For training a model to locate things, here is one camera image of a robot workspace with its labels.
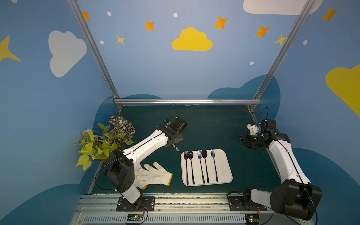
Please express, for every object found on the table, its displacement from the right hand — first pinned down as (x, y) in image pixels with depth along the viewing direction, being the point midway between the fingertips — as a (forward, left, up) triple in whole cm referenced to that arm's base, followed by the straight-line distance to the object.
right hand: (239, 139), depth 82 cm
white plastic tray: (-12, +20, -17) cm, 29 cm away
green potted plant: (-13, +77, +8) cm, 78 cm away
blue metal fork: (-4, +14, -16) cm, 21 cm away
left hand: (0, +38, -2) cm, 38 cm away
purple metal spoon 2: (-4, +19, -16) cm, 25 cm away
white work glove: (-21, +54, -14) cm, 59 cm away
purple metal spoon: (-6, +29, -15) cm, 33 cm away
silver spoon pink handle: (-1, +39, -15) cm, 42 cm away
